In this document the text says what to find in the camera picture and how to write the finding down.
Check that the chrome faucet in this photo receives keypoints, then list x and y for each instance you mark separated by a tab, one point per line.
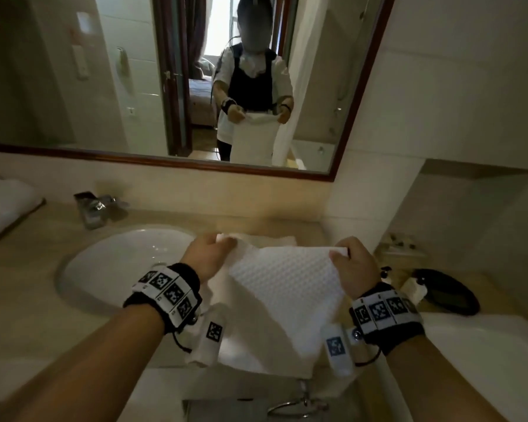
92	210

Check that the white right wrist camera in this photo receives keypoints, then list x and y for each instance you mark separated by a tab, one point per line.
336	347

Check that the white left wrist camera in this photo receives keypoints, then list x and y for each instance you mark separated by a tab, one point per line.
211	334

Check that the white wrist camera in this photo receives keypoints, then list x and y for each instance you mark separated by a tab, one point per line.
211	334
336	347

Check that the wooden framed wall mirror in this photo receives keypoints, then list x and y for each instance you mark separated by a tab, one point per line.
48	83

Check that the black left wrist marker band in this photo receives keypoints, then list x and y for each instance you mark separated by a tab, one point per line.
167	294

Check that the wooden bathtub ledge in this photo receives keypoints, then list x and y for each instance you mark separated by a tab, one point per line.
497	294

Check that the black wrist marker band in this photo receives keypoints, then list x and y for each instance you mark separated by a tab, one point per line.
387	316
167	294

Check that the black right wrist marker band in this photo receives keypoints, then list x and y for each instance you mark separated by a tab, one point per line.
387	316

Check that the white bathtub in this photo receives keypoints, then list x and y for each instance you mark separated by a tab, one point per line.
488	369

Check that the small amenity tray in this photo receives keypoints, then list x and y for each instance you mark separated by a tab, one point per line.
400	250

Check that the black oval tray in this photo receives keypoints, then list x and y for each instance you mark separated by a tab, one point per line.
449	294

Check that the person's right forearm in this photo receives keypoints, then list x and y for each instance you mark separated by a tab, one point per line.
431	382

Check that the person's left forearm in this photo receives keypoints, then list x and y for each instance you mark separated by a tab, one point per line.
92	369

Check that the white oval sink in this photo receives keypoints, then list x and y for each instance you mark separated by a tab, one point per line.
114	268

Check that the person's right hand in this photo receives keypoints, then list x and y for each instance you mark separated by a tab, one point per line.
358	268

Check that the person's left hand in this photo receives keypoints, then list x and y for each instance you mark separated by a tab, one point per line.
207	257

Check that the small white pump bottle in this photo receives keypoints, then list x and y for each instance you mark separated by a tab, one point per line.
385	276

